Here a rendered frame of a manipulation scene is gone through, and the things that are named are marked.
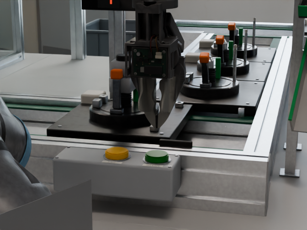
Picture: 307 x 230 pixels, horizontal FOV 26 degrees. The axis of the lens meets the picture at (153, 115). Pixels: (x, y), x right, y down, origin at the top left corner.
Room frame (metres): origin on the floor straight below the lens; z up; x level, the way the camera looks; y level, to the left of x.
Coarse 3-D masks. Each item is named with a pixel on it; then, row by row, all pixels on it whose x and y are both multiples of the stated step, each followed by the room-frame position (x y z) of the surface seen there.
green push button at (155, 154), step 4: (148, 152) 1.06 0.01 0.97; (152, 152) 1.06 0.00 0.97; (156, 152) 1.06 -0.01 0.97; (160, 152) 1.06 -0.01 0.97; (164, 152) 1.06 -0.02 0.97; (148, 156) 1.05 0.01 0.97; (152, 156) 1.04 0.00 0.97; (156, 156) 1.04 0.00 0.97; (160, 156) 1.04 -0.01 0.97; (164, 156) 1.04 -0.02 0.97; (168, 156) 1.05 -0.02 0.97; (148, 160) 1.04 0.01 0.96; (152, 160) 1.04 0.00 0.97; (156, 160) 1.04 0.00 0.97; (160, 160) 1.04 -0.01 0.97; (164, 160) 1.04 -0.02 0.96
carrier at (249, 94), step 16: (208, 64) 1.50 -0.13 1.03; (192, 80) 1.53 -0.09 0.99; (224, 80) 1.53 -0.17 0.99; (160, 96) 1.45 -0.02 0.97; (192, 96) 1.45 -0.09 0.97; (208, 96) 1.44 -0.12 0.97; (224, 96) 1.45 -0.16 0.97; (240, 96) 1.45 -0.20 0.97; (256, 96) 1.45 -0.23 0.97; (224, 112) 1.38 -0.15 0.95
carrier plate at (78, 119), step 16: (80, 112) 1.32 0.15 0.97; (176, 112) 1.32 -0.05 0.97; (192, 112) 1.37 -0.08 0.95; (48, 128) 1.21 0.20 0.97; (64, 128) 1.21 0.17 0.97; (80, 128) 1.21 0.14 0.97; (96, 128) 1.21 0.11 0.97; (112, 128) 1.21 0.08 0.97; (128, 128) 1.21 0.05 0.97; (144, 128) 1.21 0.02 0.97; (160, 128) 1.21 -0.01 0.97; (176, 128) 1.21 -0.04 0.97
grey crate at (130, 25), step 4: (128, 20) 3.62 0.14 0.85; (132, 20) 3.61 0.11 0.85; (128, 24) 3.62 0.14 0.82; (132, 24) 3.62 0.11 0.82; (128, 28) 3.62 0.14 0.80; (132, 28) 3.62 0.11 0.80; (128, 32) 3.20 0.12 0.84; (132, 32) 3.19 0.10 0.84; (128, 36) 3.21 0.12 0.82; (132, 36) 3.20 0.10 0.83; (128, 40) 3.21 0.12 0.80
